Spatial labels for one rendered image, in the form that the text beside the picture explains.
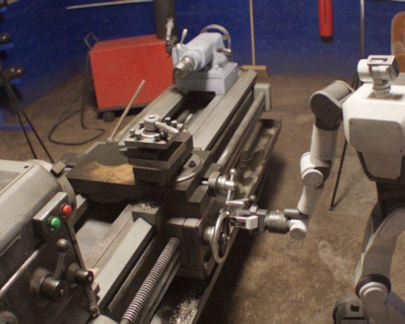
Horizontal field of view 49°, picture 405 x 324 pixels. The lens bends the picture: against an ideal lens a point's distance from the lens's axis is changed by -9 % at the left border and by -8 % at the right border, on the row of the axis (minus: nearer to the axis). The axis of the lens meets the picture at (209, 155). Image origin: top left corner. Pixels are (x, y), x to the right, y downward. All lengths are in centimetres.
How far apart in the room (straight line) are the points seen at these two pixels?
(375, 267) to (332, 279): 95
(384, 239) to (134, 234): 88
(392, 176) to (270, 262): 147
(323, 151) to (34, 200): 98
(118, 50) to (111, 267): 338
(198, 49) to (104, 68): 218
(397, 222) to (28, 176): 115
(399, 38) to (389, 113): 410
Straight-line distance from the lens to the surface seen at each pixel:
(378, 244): 169
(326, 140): 163
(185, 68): 258
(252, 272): 277
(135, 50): 472
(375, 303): 186
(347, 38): 575
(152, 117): 172
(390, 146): 144
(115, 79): 483
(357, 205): 334
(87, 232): 200
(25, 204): 113
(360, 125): 146
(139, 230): 175
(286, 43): 584
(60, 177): 150
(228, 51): 301
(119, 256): 164
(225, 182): 188
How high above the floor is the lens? 184
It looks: 27 degrees down
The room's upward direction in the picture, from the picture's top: 6 degrees counter-clockwise
